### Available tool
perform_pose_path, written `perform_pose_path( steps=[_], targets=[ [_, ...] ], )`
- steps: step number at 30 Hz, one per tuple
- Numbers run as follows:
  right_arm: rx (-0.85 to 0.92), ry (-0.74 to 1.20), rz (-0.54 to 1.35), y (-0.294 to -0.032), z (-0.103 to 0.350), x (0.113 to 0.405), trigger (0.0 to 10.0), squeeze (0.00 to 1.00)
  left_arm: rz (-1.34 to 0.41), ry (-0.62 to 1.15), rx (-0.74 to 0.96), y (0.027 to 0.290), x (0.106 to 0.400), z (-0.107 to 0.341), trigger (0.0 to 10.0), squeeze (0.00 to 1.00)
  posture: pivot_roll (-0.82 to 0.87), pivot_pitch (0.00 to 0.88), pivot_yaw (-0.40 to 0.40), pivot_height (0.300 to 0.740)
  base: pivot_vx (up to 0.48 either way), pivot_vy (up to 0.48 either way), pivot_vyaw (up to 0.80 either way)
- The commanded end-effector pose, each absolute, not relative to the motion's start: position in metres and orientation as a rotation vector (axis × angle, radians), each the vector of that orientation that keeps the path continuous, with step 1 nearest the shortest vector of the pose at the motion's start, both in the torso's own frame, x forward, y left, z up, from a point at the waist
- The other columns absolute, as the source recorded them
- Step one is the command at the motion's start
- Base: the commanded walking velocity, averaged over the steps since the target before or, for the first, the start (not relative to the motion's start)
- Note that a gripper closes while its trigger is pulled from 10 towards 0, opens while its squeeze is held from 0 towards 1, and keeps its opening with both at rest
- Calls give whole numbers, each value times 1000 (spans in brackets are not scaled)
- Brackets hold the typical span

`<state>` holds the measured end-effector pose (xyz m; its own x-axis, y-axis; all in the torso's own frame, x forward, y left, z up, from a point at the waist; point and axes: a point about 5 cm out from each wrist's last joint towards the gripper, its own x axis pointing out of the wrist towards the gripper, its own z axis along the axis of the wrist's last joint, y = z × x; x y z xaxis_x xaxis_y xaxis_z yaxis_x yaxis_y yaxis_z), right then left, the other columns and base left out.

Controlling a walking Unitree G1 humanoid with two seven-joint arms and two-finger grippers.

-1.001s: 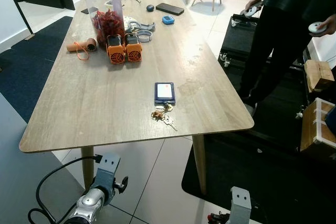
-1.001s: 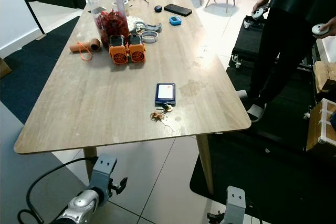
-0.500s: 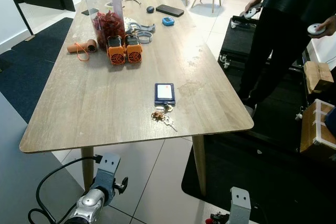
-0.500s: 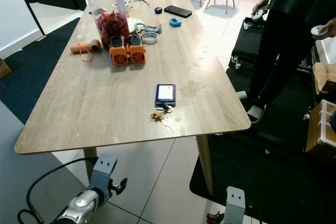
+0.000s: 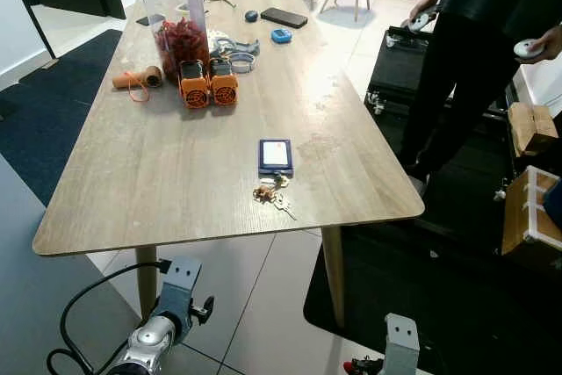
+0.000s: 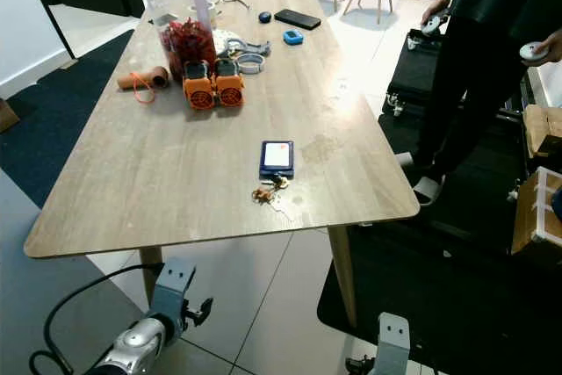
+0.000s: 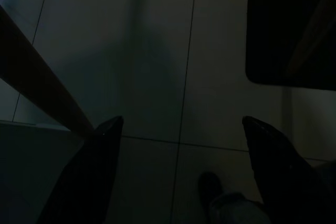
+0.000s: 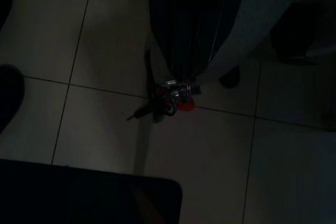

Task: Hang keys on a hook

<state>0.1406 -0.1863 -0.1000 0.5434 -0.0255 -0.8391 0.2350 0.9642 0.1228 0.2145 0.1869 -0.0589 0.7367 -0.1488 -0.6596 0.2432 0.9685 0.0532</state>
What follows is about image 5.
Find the dark blue rug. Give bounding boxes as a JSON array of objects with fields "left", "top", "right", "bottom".
[{"left": 0, "top": 28, "right": 124, "bottom": 205}]

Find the white handheld controller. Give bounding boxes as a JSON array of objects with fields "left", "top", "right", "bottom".
[{"left": 514, "top": 39, "right": 545, "bottom": 62}]

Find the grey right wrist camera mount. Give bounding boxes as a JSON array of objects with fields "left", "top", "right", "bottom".
[{"left": 384, "top": 314, "right": 423, "bottom": 375}]

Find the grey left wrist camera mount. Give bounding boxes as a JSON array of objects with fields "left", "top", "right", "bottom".
[{"left": 156, "top": 258, "right": 205, "bottom": 341}]

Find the light wooden table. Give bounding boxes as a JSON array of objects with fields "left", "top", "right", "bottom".
[{"left": 32, "top": 0, "right": 426, "bottom": 328}]

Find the person in black clothes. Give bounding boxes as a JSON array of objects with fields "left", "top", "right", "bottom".
[{"left": 400, "top": 0, "right": 562, "bottom": 196}]

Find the key bunch brown fob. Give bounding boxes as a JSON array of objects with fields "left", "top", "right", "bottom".
[{"left": 253, "top": 175, "right": 298, "bottom": 221}]

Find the white tape ring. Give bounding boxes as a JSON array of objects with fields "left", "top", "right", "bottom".
[{"left": 227, "top": 53, "right": 256, "bottom": 75}]

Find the grey metal clamp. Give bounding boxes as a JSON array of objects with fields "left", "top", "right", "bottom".
[{"left": 211, "top": 34, "right": 261, "bottom": 60}]

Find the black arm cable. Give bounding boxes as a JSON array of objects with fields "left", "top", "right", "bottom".
[{"left": 46, "top": 261, "right": 173, "bottom": 375}]

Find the grey handheld controller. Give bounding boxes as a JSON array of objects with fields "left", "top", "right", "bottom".
[{"left": 402, "top": 8, "right": 437, "bottom": 36}]

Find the clear jar red lid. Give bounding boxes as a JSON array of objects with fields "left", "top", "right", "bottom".
[{"left": 140, "top": 0, "right": 212, "bottom": 82}]

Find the black floor mat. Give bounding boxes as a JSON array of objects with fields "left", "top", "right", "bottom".
[{"left": 303, "top": 129, "right": 562, "bottom": 375}]

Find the small wooden box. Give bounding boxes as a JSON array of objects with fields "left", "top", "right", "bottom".
[{"left": 508, "top": 103, "right": 560, "bottom": 158}]

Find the brown cardboard roll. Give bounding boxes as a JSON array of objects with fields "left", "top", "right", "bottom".
[{"left": 112, "top": 66, "right": 164, "bottom": 91}]

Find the black wheeled case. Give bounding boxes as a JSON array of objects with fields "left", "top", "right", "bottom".
[{"left": 366, "top": 28, "right": 519, "bottom": 123}]

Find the person's right hand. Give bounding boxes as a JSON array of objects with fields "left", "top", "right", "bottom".
[{"left": 409, "top": 0, "right": 440, "bottom": 25}]

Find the wooden key hook rack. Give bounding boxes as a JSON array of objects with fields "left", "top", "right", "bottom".
[{"left": 501, "top": 164, "right": 562, "bottom": 263}]

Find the orange black fan device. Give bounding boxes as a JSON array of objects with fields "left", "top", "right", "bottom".
[
  {"left": 178, "top": 61, "right": 213, "bottom": 110},
  {"left": 210, "top": 60, "right": 240, "bottom": 107}
]

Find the blue card holder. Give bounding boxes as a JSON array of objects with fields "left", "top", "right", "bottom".
[{"left": 257, "top": 139, "right": 294, "bottom": 177}]

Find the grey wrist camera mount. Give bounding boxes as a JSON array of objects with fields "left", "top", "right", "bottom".
[
  {"left": 156, "top": 258, "right": 205, "bottom": 341},
  {"left": 384, "top": 314, "right": 423, "bottom": 375}
]

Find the person's left hand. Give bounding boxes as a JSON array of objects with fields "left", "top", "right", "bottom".
[{"left": 527, "top": 25, "right": 562, "bottom": 62}]

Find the orange cord loop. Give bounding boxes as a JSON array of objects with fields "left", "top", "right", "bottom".
[{"left": 123, "top": 70, "right": 151, "bottom": 104}]

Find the black smartphone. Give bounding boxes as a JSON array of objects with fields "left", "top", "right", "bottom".
[{"left": 260, "top": 7, "right": 309, "bottom": 29}]

